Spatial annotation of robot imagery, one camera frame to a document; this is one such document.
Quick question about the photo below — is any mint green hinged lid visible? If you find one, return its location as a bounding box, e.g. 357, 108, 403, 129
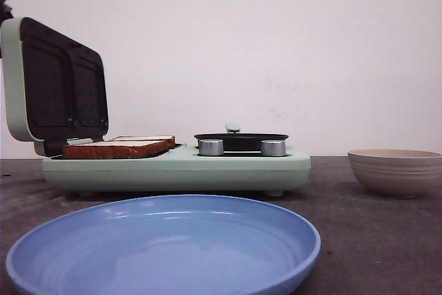
1, 17, 108, 157

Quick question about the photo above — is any white bread slice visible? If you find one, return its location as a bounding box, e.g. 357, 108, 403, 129
111, 135, 176, 149
63, 140, 172, 159

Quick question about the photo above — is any beige ribbed bowl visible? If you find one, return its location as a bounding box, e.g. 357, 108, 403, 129
347, 149, 441, 197

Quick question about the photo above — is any mint green breakfast maker base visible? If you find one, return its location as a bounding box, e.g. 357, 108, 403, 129
42, 144, 311, 196

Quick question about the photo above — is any left silver control knob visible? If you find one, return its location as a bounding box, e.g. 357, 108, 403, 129
198, 139, 224, 157

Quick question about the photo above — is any silver control knob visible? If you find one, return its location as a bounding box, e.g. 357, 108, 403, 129
198, 139, 224, 157
260, 140, 287, 157

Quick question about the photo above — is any black frying pan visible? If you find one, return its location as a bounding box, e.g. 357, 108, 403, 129
194, 122, 289, 152

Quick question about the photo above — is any right silver control knob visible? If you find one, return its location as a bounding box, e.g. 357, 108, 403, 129
260, 140, 287, 157

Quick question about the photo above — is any blue plate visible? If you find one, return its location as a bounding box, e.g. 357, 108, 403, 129
6, 195, 321, 294

